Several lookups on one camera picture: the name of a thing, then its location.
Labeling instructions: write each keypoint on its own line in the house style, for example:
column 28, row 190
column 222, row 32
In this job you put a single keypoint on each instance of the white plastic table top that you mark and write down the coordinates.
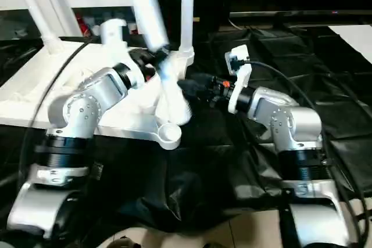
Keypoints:
column 43, row 91

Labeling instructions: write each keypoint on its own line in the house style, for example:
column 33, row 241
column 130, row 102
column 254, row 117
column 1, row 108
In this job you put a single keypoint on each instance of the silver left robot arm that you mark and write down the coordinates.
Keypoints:
column 84, row 108

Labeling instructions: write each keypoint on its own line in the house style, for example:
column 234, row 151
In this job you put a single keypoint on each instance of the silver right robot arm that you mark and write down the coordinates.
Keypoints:
column 290, row 123

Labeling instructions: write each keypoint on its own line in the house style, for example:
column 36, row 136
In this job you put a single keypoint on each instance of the red white bottle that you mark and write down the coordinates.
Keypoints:
column 85, row 27

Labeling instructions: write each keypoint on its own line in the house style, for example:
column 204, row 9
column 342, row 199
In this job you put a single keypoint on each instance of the black plastic mat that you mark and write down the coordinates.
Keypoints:
column 305, row 71

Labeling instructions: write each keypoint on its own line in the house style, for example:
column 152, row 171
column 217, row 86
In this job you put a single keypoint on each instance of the white flat board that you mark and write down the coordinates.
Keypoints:
column 354, row 40

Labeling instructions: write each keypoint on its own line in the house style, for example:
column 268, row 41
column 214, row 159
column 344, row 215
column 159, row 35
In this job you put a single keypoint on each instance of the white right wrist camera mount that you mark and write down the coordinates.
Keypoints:
column 239, row 65

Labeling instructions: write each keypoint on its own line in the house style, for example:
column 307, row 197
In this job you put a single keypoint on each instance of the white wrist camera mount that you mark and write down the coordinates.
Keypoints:
column 239, row 65
column 112, row 36

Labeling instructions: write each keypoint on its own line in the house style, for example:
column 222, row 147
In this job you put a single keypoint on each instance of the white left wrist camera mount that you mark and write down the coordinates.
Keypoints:
column 112, row 36

